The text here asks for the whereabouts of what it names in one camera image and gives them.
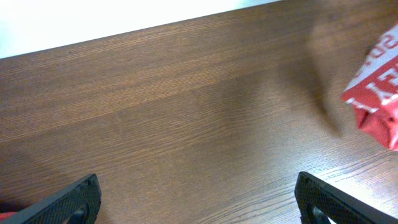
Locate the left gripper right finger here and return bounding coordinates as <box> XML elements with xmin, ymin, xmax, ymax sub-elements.
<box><xmin>294</xmin><ymin>172</ymin><xmax>397</xmax><ymax>224</ymax></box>

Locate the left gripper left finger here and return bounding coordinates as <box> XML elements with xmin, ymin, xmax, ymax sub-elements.
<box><xmin>1</xmin><ymin>174</ymin><xmax>101</xmax><ymax>224</ymax></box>

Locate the red t-shirt white print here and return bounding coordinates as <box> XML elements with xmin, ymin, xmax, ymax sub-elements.
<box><xmin>341</xmin><ymin>26</ymin><xmax>397</xmax><ymax>151</ymax></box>

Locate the red crumpled t-shirt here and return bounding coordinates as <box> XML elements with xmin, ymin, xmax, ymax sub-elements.
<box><xmin>0</xmin><ymin>212</ymin><xmax>16</xmax><ymax>222</ymax></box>

